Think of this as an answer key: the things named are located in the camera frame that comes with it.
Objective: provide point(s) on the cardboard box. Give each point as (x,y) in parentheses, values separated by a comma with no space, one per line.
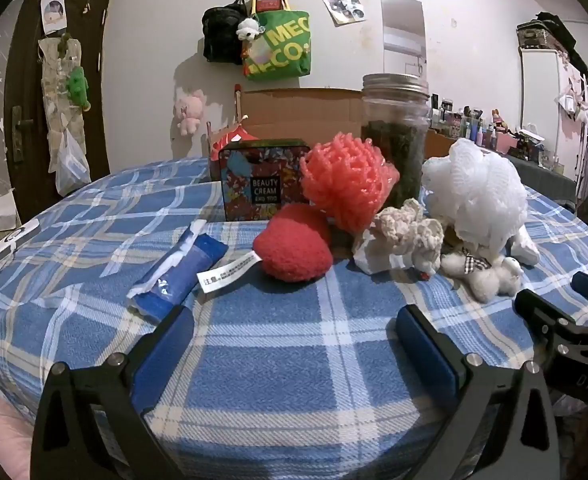
(299,110)

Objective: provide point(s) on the small dark green toy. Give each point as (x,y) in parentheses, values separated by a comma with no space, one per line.
(64,44)

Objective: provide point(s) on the green plush toy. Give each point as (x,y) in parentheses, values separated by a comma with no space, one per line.
(78,87)

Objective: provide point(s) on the photo wall poster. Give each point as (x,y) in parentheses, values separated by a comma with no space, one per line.
(341,2)

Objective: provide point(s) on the white fluffy scrunchie with bow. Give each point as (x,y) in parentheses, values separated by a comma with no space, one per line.
(488,280)

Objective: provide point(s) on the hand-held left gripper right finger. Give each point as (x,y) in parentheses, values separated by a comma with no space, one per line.
(431,360)

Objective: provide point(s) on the dark suitcase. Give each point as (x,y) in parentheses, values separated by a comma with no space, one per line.
(543,30)

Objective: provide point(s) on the wall mirror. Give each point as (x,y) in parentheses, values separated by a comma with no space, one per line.
(403,20)

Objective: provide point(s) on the red printed liner sheet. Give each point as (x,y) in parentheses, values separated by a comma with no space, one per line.
(234,136)

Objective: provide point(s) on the black bag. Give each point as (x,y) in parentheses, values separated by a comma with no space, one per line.
(219,35)

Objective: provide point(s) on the white mesh bath pouf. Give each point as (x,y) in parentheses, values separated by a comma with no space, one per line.
(473,195)

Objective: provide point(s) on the white small device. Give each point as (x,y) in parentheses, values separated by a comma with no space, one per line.
(14,242)

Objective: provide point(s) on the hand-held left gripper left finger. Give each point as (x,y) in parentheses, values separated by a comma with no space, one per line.
(161,355)

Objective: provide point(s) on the cream crochet scrunchie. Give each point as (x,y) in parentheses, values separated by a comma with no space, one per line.
(408,230)

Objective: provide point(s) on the blue snack packet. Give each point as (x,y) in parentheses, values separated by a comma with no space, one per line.
(184,275)

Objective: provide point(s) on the coral foam net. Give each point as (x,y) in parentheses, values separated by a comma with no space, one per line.
(349,175)

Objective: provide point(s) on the red fuzzy plush pouch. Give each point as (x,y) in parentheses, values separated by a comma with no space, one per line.
(294,250)

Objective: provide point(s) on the blue plaid blanket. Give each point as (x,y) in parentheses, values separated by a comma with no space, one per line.
(274,335)

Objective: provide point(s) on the pink plush toy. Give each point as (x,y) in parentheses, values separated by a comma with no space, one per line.
(189,110)

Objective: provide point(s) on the white nonwoven pouch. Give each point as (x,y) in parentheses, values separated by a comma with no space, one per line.
(373,257)

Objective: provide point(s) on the clear plastic bag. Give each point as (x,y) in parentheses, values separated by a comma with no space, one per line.
(71,165)

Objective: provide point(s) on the green tote bag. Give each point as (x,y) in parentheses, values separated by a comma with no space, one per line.
(279,45)

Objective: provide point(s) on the white hanging rack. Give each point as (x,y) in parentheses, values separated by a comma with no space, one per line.
(581,110)

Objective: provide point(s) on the large glass jar metal lid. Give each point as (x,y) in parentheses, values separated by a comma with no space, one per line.
(396,130)

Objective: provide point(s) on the dark wooden door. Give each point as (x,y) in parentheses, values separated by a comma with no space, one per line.
(24,85)

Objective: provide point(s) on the colourful printed tin box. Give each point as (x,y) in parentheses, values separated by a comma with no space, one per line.
(259,180)

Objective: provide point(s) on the white wardrobe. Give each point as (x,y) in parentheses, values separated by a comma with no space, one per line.
(538,90)

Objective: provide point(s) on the row of cosmetic bottles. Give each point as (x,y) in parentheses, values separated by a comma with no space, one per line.
(473,127)

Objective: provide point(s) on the hanging fabric organizer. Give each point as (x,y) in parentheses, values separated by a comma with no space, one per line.
(54,95)

